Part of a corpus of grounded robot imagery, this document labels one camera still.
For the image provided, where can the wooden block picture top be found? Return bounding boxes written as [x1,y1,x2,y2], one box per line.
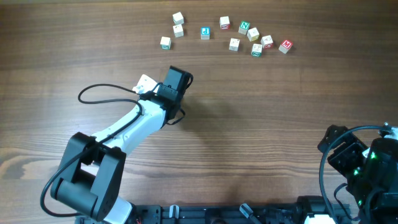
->
[229,38,240,52]

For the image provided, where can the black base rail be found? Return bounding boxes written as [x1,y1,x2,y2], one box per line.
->
[75,195,355,224]

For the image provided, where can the plain wooden block top-left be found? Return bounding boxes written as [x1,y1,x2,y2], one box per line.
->
[172,12,185,25]

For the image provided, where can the wooden block red G side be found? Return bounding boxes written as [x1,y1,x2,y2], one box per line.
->
[261,35,274,49]

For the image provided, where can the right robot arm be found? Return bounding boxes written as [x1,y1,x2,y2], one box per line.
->
[318,123,397,223]

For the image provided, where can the wooden block yellow side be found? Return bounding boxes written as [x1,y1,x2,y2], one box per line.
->
[247,27,259,42]

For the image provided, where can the blue letter P block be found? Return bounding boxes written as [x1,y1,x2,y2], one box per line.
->
[200,27,210,40]

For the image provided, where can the red letter M block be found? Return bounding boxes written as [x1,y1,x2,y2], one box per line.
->
[279,40,293,54]

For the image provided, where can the wooden block green Z side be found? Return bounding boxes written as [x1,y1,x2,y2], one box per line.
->
[251,44,262,57]

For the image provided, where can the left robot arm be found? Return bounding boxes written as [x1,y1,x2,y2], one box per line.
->
[40,66,193,223]

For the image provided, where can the green letter N block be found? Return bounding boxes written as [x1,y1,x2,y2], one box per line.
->
[238,21,250,35]

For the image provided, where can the wooden block with drawing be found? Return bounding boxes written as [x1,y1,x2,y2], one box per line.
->
[173,24,184,38]

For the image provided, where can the right black camera cable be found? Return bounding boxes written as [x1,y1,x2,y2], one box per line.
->
[318,124,386,223]

